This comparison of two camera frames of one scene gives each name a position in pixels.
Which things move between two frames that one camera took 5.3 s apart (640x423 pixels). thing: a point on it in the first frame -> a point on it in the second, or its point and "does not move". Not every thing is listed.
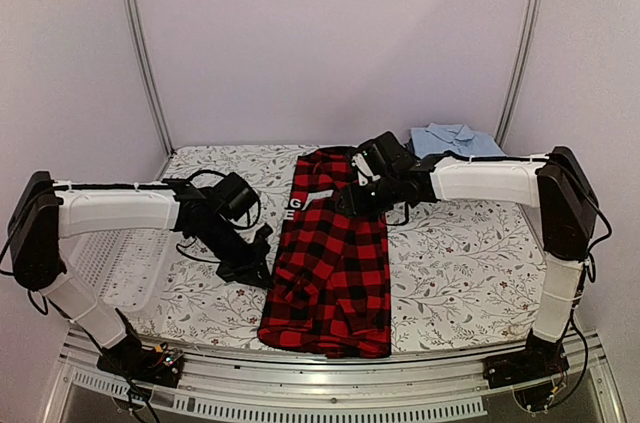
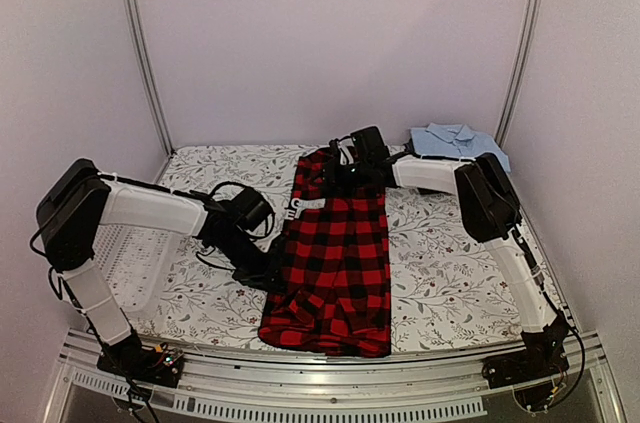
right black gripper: [353, 204] -> [333, 178]
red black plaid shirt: [329, 293] does not move
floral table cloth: [460, 276] does not move
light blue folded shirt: [457, 138] does not move
